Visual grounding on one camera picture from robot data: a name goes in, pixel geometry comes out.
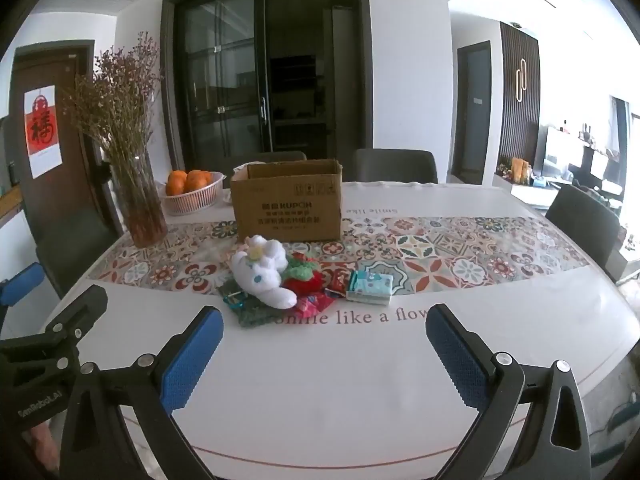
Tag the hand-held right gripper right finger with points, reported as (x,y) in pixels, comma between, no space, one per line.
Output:
(456,356)

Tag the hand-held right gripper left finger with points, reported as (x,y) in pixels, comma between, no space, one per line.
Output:
(192,360)

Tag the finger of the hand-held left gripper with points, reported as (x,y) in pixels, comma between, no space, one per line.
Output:
(22,282)
(75,310)

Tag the dark green cloth pouch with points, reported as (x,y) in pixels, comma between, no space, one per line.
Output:
(252,316)

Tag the white plush toy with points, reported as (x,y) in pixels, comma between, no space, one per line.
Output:
(260,272)

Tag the teal tissue pack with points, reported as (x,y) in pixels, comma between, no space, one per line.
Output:
(370,286)

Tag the small red packet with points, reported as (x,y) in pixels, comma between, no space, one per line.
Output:
(336,286)

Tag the green knitted toy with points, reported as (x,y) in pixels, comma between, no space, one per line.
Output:
(300,263)

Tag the brown cardboard box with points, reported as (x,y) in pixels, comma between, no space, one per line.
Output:
(290,205)

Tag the person's left hand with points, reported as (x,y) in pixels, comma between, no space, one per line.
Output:
(42,452)

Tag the blue carabiner clip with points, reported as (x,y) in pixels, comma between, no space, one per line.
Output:
(235,302)

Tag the glass vase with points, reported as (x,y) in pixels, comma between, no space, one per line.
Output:
(144,210)

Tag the brown wooden door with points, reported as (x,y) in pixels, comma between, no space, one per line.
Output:
(75,160)

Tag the red and white door poster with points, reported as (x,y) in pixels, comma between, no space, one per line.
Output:
(42,132)

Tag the white plastic basket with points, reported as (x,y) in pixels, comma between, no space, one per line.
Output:
(192,201)

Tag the pile of oranges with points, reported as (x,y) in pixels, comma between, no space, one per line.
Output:
(187,182)

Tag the white tv cabinet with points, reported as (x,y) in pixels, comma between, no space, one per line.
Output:
(530,192)

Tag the dark grey dining chair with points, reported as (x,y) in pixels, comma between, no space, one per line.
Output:
(395,166)
(272,156)
(582,222)

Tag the orange paper bag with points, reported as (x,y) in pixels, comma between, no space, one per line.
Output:
(520,170)

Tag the white printed plastic bag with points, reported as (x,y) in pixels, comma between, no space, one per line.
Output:
(240,166)

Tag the dried flower bouquet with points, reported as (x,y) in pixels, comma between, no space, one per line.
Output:
(120,95)

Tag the television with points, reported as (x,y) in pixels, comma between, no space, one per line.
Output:
(552,152)

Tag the dark interior door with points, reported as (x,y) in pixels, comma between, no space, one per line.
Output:
(475,110)

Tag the black framed glass door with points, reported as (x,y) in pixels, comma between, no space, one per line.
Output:
(265,75)

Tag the dark slatted wall panel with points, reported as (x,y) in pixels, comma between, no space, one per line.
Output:
(512,125)

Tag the gold wall ornament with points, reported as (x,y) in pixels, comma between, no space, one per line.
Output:
(522,79)

